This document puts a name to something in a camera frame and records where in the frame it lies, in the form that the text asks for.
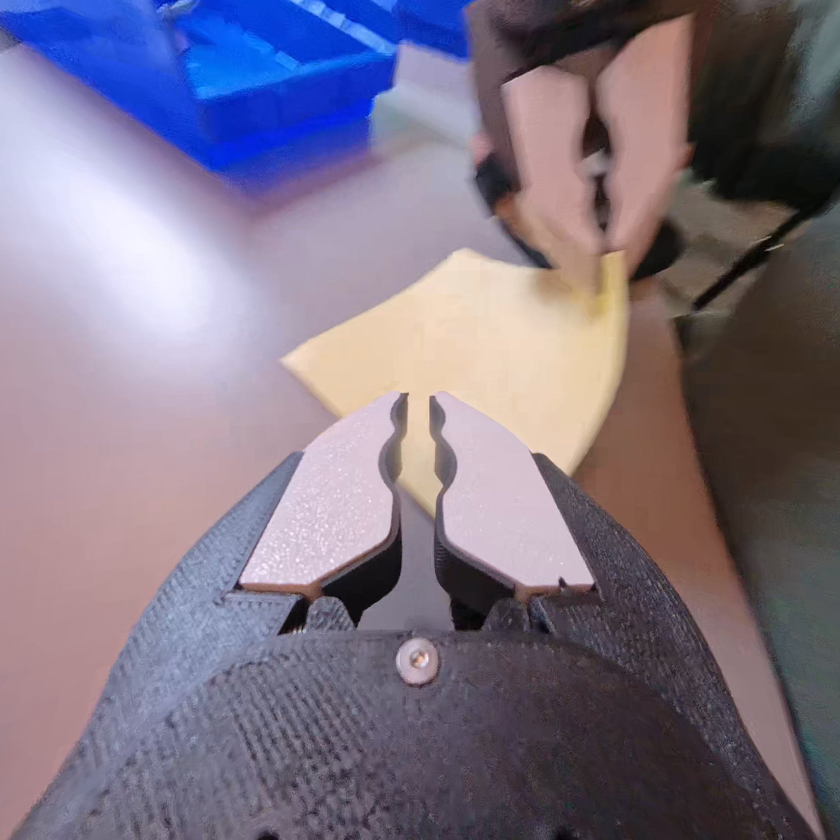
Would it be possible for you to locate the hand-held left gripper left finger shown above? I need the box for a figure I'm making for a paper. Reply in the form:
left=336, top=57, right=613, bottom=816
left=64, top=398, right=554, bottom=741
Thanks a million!
left=239, top=392, right=408, bottom=620

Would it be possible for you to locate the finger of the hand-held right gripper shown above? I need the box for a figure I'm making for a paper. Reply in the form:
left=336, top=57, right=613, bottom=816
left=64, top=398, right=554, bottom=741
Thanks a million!
left=497, top=63, right=607, bottom=298
left=595, top=14, right=698, bottom=279

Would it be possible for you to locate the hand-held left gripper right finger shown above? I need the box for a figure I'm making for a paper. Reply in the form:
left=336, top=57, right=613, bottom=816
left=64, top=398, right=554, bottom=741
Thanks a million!
left=431, top=390, right=599, bottom=615

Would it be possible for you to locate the yellow backed black patterned paper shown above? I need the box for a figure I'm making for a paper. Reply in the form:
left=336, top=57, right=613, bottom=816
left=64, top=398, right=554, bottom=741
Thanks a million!
left=280, top=247, right=632, bottom=521

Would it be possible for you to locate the blue plastic bin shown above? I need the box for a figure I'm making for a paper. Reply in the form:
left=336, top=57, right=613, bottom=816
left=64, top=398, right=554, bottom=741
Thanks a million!
left=0, top=0, right=403, bottom=172
left=392, top=0, right=476, bottom=61

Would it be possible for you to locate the person's right forearm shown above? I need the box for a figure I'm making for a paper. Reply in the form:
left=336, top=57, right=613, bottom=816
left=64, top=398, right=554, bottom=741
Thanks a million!
left=686, top=0, right=840, bottom=208

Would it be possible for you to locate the dark green cloth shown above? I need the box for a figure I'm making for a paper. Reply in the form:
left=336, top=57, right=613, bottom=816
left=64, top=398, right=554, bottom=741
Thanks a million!
left=676, top=197, right=840, bottom=840

